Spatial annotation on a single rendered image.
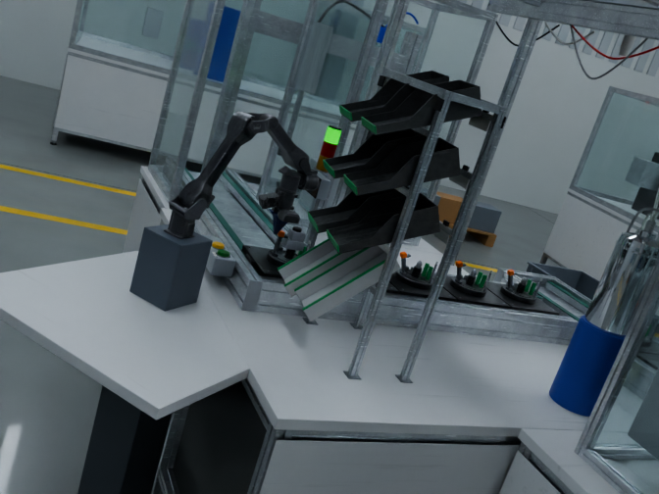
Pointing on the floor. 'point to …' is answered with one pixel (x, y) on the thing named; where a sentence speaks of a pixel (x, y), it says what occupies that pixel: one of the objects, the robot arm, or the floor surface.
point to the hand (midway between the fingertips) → (278, 223)
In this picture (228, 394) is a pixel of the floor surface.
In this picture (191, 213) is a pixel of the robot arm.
